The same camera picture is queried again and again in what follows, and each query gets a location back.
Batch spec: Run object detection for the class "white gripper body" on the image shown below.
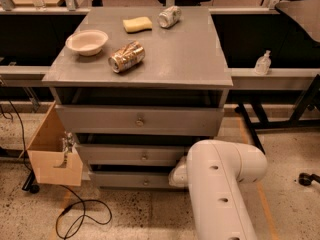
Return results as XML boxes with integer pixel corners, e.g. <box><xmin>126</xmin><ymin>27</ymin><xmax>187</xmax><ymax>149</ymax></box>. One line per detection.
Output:
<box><xmin>168</xmin><ymin>166</ymin><xmax>188</xmax><ymax>188</ymax></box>

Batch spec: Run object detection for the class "grey bottom drawer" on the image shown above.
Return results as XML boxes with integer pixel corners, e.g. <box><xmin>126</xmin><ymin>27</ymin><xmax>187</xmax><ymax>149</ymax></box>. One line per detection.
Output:
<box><xmin>89</xmin><ymin>165</ymin><xmax>173</xmax><ymax>189</ymax></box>

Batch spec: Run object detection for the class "grey drawer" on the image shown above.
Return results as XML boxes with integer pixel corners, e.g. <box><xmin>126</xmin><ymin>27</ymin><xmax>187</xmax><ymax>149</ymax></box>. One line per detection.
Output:
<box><xmin>53</xmin><ymin>87</ymin><xmax>225</xmax><ymax>138</ymax></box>
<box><xmin>89</xmin><ymin>165</ymin><xmax>173</xmax><ymax>189</ymax></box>
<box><xmin>76</xmin><ymin>133</ymin><xmax>206</xmax><ymax>166</ymax></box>

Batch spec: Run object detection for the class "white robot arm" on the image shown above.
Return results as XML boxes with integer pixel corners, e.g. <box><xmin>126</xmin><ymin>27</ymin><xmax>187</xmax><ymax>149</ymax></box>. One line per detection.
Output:
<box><xmin>169</xmin><ymin>140</ymin><xmax>267</xmax><ymax>240</ymax></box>

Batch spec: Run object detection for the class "grey middle drawer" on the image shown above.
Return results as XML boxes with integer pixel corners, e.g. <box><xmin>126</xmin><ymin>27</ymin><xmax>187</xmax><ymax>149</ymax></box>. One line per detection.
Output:
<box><xmin>76</xmin><ymin>133</ymin><xmax>206</xmax><ymax>166</ymax></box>

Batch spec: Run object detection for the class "grey drawer cabinet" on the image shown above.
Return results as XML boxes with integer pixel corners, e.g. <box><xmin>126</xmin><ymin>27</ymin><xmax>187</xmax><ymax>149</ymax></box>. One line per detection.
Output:
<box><xmin>42</xmin><ymin>6</ymin><xmax>234</xmax><ymax>185</ymax></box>

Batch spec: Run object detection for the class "grey top drawer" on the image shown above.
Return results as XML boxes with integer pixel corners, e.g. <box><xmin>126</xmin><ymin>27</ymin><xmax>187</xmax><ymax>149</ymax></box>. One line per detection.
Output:
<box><xmin>53</xmin><ymin>87</ymin><xmax>225</xmax><ymax>138</ymax></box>

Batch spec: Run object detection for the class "black caster wheel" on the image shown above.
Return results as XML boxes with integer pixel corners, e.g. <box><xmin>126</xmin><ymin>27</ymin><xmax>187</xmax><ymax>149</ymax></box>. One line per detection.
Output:
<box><xmin>298</xmin><ymin>173</ymin><xmax>320</xmax><ymax>186</ymax></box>

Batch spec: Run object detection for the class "wooden side box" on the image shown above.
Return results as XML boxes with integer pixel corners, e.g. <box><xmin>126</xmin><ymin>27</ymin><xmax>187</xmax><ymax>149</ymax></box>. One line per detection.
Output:
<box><xmin>27</xmin><ymin>104</ymin><xmax>83</xmax><ymax>186</ymax></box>

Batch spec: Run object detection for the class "gold crushed soda can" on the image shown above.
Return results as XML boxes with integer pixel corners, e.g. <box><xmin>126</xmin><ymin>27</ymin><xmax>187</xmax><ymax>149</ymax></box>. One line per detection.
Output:
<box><xmin>108</xmin><ymin>41</ymin><xmax>145</xmax><ymax>73</ymax></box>

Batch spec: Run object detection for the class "clear sanitizer pump bottle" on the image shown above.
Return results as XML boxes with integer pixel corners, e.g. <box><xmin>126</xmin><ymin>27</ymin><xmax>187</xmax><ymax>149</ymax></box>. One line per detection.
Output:
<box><xmin>254</xmin><ymin>50</ymin><xmax>271</xmax><ymax>75</ymax></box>

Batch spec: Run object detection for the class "yellow sponge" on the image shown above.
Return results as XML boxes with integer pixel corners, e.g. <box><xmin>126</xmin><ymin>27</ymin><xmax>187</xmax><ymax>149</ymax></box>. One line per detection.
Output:
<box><xmin>123</xmin><ymin>17</ymin><xmax>152</xmax><ymax>33</ymax></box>

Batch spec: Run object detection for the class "silver soda can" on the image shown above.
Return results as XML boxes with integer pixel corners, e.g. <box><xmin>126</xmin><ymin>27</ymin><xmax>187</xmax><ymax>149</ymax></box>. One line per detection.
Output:
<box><xmin>158</xmin><ymin>6</ymin><xmax>182</xmax><ymax>29</ymax></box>

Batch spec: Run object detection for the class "white paper bowl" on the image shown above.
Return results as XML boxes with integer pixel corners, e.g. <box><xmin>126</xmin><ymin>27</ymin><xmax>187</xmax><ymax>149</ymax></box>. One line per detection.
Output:
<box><xmin>65</xmin><ymin>30</ymin><xmax>109</xmax><ymax>56</ymax></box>

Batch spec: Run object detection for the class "dark desk top corner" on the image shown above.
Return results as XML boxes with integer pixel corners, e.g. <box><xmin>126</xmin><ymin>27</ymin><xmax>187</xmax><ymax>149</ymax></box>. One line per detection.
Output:
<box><xmin>275</xmin><ymin>0</ymin><xmax>320</xmax><ymax>43</ymax></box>

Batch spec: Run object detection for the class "black floor cable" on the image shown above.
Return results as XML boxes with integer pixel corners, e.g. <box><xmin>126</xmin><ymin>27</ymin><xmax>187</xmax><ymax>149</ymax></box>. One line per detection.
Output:
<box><xmin>54</xmin><ymin>183</ymin><xmax>113</xmax><ymax>240</ymax></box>

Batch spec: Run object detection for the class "black table leg frame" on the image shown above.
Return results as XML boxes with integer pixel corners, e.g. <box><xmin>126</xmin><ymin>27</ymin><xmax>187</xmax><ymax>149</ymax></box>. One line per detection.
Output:
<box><xmin>235</xmin><ymin>74</ymin><xmax>320</xmax><ymax>152</ymax></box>

